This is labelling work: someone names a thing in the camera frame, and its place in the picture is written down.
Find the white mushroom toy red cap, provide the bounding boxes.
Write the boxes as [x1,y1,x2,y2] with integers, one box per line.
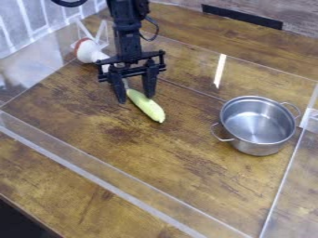
[74,38,109,63]

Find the clear acrylic stand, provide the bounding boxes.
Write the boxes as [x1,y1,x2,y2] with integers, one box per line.
[70,19,109,48]

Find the green handled metal spoon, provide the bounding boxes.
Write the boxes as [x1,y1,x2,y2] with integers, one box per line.
[124,80,165,123]

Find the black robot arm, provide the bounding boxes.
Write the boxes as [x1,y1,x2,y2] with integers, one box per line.
[96,0,166,104]

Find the stainless steel pot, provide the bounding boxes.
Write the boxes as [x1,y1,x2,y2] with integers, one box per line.
[211,96,300,156]

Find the black cable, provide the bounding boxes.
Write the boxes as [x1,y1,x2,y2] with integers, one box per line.
[48,0,160,43]

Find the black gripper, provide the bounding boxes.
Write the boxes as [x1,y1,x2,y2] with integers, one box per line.
[96,31,165,104]

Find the black bar on table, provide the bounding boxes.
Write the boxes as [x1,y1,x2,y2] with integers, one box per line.
[201,4,283,30]

